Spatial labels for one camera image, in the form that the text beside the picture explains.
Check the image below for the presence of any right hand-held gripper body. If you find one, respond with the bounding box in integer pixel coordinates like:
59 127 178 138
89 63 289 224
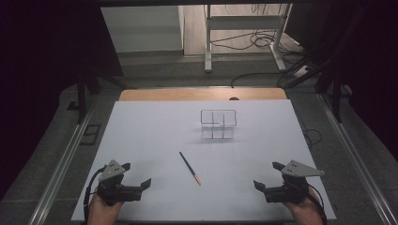
264 159 326 204

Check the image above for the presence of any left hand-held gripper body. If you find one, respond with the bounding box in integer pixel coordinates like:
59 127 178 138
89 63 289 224
97 159 144 207

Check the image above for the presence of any clear plastic organizer box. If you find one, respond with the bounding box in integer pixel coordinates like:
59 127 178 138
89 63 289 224
200 109 237 141

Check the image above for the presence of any person's left hand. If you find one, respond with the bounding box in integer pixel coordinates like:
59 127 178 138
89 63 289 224
87 196 125 225

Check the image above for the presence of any person's right hand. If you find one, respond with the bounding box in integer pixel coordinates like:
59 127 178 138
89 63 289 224
283 187 325 225

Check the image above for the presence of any white board sheet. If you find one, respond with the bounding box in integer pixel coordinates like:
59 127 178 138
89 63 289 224
70 99 338 221

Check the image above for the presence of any black metal stand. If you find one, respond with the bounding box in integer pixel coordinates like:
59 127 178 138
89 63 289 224
314 62 355 124
67 62 130 125

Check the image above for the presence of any wooden table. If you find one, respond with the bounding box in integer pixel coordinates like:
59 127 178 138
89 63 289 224
118 87 288 102

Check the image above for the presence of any white power strip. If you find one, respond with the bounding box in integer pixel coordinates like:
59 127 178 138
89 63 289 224
294 65 312 79

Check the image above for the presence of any left hand-held gripper cable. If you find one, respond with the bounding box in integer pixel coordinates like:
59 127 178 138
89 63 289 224
83 166 108 223

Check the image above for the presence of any hand-held gripper cable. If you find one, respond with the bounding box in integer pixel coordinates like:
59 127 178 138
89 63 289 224
308 183 329 225
83 166 108 223

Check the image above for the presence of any right hand-held gripper cable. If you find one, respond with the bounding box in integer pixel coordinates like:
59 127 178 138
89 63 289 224
308 183 329 225

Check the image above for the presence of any thin black looped cable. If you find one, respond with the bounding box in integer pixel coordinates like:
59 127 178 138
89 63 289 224
301 127 323 150

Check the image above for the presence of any black rectangular floor frame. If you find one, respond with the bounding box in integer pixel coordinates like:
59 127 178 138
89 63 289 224
79 124 102 146

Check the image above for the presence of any aluminium rail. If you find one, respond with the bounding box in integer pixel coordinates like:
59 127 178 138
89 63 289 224
316 93 398 225
27 102 96 225

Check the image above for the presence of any long black floor cable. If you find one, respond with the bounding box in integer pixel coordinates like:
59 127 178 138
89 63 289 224
230 72 282 89

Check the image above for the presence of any tangle of black floor cables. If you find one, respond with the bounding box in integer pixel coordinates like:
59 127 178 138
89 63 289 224
209 29 302 58

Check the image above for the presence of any white metal desk frame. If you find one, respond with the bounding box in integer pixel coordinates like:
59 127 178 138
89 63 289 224
204 3 294 74

